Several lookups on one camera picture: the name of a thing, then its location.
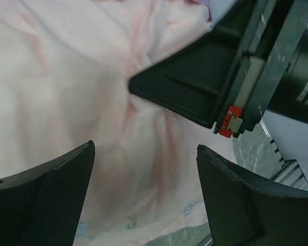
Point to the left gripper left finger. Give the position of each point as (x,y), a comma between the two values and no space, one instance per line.
(42,205)

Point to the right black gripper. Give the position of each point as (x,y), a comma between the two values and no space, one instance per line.
(255,59)

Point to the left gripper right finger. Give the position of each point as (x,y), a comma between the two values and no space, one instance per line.
(256,205)

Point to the pink purple Elsa pillowcase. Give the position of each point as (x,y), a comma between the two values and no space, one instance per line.
(64,70)

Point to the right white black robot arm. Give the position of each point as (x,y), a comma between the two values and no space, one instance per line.
(253,60)

